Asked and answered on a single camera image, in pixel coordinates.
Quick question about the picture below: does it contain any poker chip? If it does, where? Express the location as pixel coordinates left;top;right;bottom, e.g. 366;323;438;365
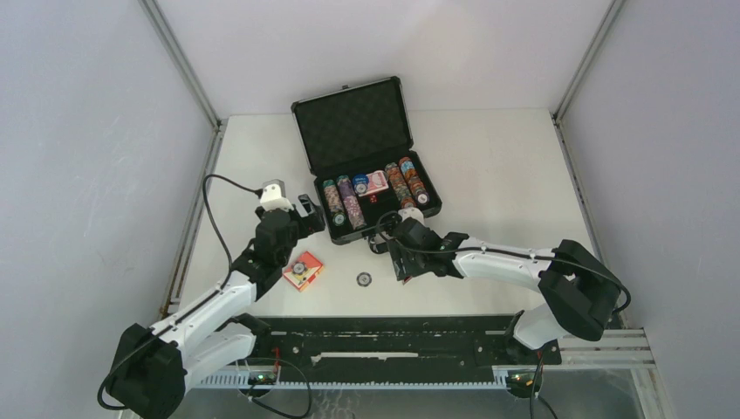
291;261;307;277
356;272;373;287

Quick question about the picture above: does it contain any red playing card box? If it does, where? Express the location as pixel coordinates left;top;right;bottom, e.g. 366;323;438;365
282;251;324;292

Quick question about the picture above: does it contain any black poker case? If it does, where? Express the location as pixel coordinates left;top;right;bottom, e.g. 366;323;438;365
291;76;442;245

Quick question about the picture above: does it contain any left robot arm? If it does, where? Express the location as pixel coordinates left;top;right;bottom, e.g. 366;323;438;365
97;185;325;418

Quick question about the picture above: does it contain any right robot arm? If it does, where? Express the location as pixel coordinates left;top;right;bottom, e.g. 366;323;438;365
375;213;632;363

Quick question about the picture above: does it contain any far right chip row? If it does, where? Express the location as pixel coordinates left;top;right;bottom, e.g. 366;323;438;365
399;157;430;205

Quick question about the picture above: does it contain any far left chip row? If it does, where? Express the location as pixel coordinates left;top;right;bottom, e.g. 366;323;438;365
323;179;347;226

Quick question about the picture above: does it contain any inner right chip row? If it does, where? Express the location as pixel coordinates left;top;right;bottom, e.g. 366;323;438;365
385;162;415;209

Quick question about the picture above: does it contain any red card deck in case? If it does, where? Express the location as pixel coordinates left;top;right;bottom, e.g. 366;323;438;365
363;170;388;196

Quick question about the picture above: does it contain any purple chip row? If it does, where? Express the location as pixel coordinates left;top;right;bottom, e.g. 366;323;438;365
337;175;367;230

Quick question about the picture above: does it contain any blue small blind button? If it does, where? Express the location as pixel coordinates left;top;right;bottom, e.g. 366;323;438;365
352;174;369;196

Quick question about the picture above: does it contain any left circuit board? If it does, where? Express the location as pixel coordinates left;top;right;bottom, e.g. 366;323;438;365
248;373;277;387

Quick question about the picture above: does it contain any circuit board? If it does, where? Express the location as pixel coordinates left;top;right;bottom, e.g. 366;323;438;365
248;373;277;387
506;371;540;388

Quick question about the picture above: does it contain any right circuit board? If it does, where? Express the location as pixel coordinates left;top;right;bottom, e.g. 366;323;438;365
506;371;540;388

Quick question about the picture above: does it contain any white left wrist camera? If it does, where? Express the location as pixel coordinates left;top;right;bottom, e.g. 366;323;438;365
260;179;293;211

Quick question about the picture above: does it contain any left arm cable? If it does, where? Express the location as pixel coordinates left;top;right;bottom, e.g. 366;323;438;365
97;174;264;412

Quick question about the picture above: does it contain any black mounting base plate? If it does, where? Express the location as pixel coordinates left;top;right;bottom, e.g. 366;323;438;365
234;315;582;382

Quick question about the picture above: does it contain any white slotted cable duct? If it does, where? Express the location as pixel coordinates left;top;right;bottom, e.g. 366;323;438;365
195;368;509;390

